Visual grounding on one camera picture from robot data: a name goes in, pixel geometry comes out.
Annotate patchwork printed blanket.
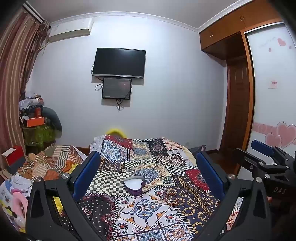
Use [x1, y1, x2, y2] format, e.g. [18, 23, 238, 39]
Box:
[60, 134, 245, 241]

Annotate brown wooden door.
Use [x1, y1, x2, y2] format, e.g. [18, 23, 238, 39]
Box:
[219, 58, 251, 158]

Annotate yellow pillow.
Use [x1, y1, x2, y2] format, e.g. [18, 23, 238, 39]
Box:
[106, 128, 126, 138]

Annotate white sliding door pink hearts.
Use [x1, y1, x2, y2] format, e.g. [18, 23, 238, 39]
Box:
[245, 22, 296, 158]

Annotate white plastic bags pile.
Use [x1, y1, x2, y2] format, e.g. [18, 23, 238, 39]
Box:
[19, 92, 45, 110]

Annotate small black wall monitor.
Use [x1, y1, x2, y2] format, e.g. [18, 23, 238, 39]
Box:
[102, 77, 132, 100]

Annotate heart-shaped jewelry box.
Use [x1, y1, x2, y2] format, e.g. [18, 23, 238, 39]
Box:
[122, 176, 146, 195]

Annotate white printed bag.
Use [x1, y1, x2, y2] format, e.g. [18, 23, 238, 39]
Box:
[0, 181, 29, 234]

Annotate dark purple cloth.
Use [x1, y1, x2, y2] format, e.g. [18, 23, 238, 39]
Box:
[189, 145, 207, 154]

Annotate brown beaded necklace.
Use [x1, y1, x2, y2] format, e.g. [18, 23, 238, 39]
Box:
[158, 189, 184, 207]

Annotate orange striped cloth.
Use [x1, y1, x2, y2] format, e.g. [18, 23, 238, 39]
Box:
[18, 143, 85, 181]

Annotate pink plush toy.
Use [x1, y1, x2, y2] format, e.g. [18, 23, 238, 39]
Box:
[9, 189, 29, 224]

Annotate yellow quilt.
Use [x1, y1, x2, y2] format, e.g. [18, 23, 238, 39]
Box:
[53, 196, 64, 218]

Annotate red box white top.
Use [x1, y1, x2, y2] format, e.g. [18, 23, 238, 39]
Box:
[2, 146, 25, 167]

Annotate white air conditioner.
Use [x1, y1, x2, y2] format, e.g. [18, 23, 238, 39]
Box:
[48, 19, 93, 42]

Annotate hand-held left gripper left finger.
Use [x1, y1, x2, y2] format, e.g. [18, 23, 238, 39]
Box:
[25, 151, 111, 241]

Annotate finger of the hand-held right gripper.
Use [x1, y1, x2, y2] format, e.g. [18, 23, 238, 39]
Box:
[251, 139, 295, 166]
[233, 148, 270, 179]

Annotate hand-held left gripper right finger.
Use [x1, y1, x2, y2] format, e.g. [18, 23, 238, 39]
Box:
[194, 152, 273, 241]

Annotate black wall television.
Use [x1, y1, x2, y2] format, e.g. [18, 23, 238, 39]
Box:
[92, 48, 146, 79]

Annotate orange box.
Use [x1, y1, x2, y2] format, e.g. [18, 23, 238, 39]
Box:
[26, 117, 45, 128]

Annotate wooden wardrobe cabinet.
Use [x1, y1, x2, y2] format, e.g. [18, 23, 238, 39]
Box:
[198, 0, 288, 61]

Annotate brown striped curtain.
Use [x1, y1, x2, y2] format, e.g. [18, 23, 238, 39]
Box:
[0, 6, 50, 172]

